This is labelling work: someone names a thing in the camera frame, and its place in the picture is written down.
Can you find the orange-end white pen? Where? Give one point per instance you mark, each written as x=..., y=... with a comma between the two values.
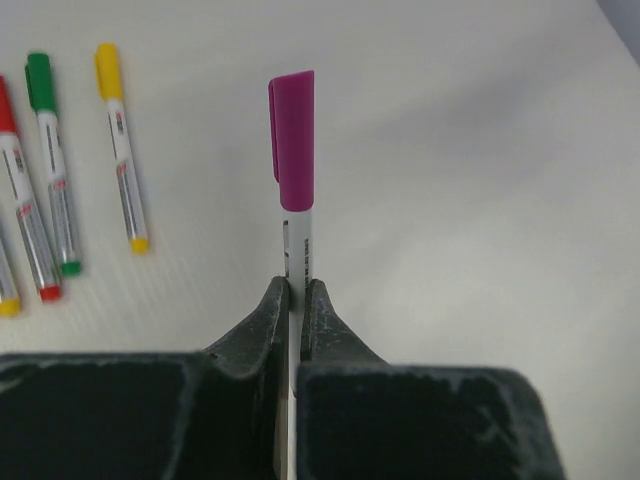
x=10, y=303

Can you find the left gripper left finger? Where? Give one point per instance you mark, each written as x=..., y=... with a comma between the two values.
x=215, y=413

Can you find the magenta-end white pen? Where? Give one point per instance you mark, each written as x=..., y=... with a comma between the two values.
x=297, y=227

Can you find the magenta pen cap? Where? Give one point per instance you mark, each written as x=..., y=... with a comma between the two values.
x=292, y=109

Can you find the yellow pen cap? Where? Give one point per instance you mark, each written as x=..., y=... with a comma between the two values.
x=108, y=75

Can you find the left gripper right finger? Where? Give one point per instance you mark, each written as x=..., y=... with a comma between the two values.
x=359, y=417

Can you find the green-end white pen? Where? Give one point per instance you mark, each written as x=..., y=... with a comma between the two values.
x=66, y=239

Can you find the red-end white pen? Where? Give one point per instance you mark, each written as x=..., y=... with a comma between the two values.
x=43, y=267

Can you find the dark green pen cap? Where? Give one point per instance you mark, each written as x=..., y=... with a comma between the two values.
x=39, y=81

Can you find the yellow-end white pen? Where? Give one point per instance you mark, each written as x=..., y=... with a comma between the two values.
x=129, y=192

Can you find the red pen cap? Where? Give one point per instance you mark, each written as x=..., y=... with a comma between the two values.
x=8, y=123

